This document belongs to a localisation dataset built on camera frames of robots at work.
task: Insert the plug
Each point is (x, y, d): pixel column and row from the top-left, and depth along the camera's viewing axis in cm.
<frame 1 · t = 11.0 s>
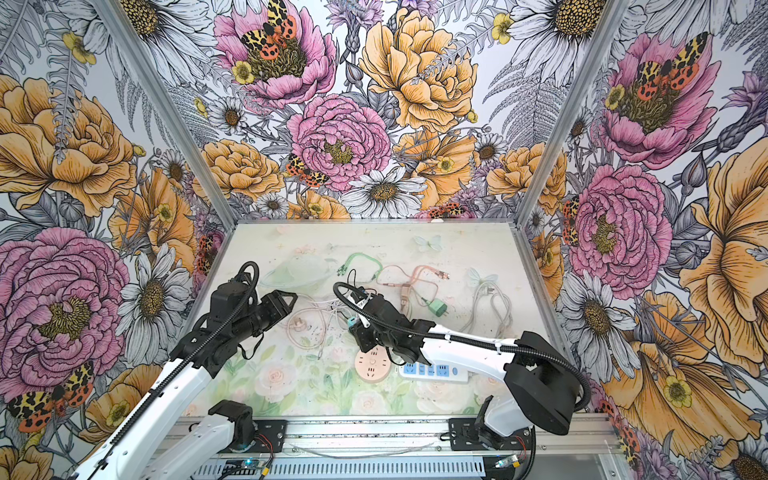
left hand: (290, 309, 79), fingers open
right hand: (357, 335, 81), fingers open
round pink power socket: (373, 365, 85), point 3 cm above the table
green charger plug: (437, 307, 97), point 3 cm above the table

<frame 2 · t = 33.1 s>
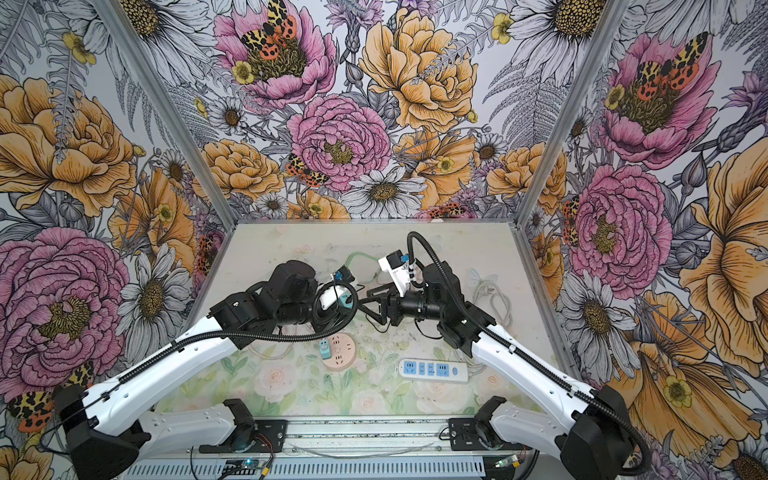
left hand: (340, 312, 72), fingers open
right hand: (363, 310, 68), fingers open
round pink power socket: (343, 352, 87), point 3 cm above the table
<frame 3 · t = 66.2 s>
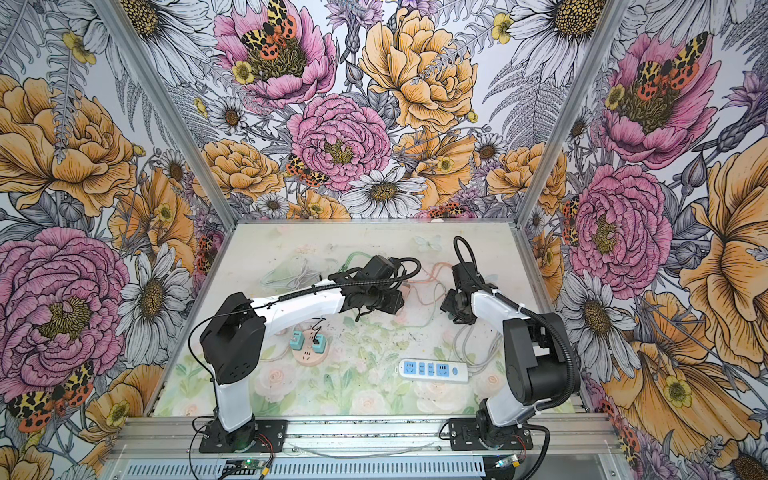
left hand: (395, 308, 88), fingers open
right hand: (452, 316, 94), fingers open
teal charger plug: (321, 346, 85), point 6 cm above the table
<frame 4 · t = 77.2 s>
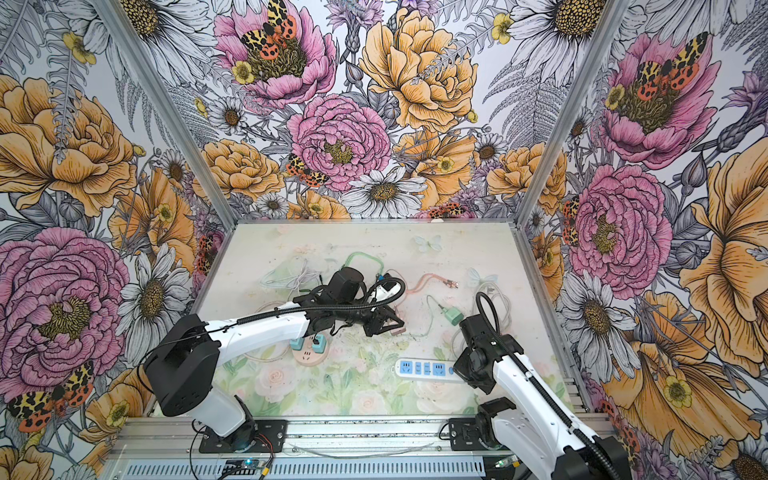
left hand: (395, 326, 79), fingers open
right hand: (464, 385, 80), fingers closed
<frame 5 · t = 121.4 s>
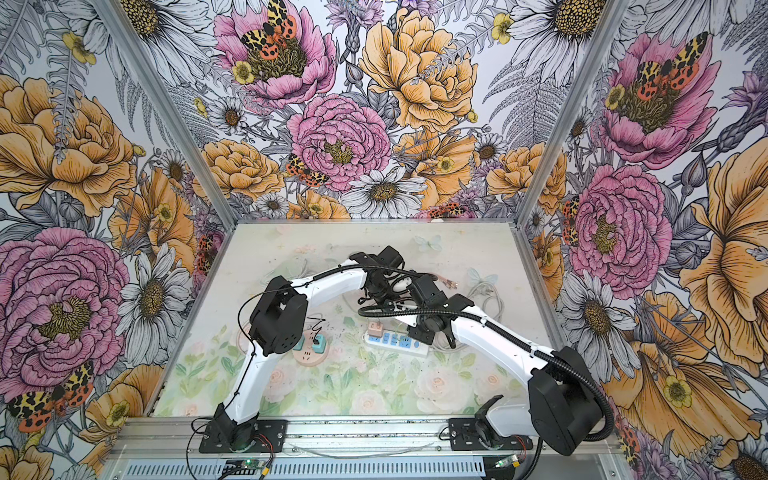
left hand: (390, 313, 94), fingers open
right hand: (420, 329, 84), fingers open
white blue power strip: (398, 342, 89), point 3 cm above the table
pink brown charger plug: (375, 328, 87), point 8 cm above the table
